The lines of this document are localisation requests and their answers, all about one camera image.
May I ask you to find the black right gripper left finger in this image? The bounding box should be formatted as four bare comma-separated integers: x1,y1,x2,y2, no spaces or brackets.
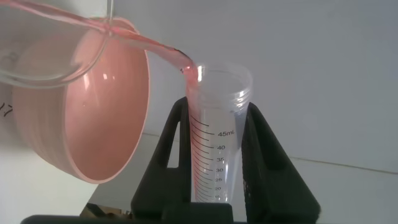
130,96,192,219

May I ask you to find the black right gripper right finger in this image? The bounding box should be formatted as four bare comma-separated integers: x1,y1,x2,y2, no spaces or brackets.
241,101,322,223

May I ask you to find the red pigment test tube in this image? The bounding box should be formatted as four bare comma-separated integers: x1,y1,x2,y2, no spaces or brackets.
184,61,254,204

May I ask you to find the clear glass beaker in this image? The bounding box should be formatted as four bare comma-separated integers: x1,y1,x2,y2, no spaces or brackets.
0,0,197,90

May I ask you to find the pink plastic bowl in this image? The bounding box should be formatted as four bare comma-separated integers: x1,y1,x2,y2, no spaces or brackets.
11,16,151,185

